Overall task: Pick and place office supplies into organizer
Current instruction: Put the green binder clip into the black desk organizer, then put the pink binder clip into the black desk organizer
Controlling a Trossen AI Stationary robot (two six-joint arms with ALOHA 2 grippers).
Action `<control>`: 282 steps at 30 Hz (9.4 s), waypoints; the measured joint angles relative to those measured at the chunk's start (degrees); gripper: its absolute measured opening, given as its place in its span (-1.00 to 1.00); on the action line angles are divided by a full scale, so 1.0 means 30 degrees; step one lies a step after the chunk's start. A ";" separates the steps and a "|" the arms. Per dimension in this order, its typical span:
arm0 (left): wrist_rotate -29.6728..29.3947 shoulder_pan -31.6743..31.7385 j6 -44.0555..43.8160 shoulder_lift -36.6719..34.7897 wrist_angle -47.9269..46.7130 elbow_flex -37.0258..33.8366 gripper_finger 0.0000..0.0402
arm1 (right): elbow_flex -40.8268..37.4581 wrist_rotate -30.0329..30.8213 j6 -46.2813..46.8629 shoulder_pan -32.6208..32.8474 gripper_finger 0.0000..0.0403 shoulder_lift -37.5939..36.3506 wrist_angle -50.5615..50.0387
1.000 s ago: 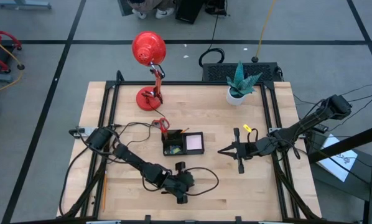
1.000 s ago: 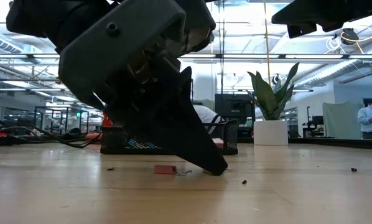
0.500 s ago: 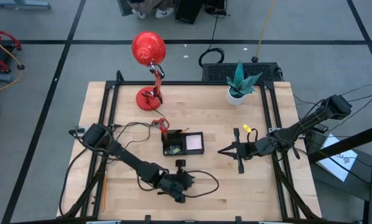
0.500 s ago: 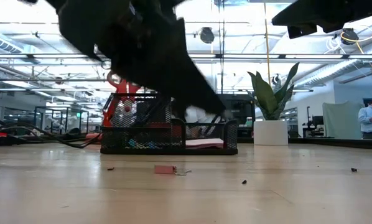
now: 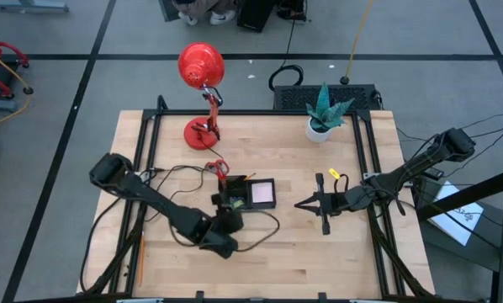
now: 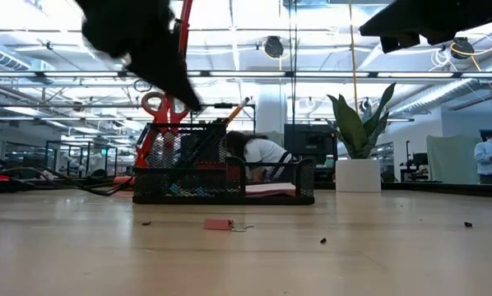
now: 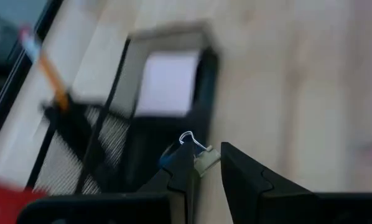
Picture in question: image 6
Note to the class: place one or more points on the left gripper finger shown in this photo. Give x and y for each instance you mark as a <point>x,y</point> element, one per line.
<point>182,74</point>
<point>155,72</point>

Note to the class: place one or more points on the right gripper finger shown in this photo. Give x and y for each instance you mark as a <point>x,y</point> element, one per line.
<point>386,20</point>

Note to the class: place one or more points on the black pen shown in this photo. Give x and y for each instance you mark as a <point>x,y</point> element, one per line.
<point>218,125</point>
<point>222,123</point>
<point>213,127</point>

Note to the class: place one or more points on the orange pencil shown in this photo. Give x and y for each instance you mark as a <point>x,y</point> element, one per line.
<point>238,110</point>

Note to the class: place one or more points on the black mesh desk organizer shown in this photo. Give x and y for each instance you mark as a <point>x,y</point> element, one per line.
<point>221,199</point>

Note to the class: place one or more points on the pink sticky note pad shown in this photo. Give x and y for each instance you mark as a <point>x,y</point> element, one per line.
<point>270,189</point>

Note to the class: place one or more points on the red desk lamp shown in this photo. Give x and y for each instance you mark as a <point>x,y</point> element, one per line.
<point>185,24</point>

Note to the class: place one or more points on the person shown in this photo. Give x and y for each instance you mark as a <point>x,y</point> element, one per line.
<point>490,158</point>
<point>262,150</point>

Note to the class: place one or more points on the grey-green partition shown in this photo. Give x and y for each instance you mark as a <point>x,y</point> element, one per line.
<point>451,160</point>

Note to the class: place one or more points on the green plant in white pot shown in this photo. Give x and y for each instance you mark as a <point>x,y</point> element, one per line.
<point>357,174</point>

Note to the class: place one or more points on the black background frame station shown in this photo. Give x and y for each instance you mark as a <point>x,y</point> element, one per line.
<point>87,158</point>

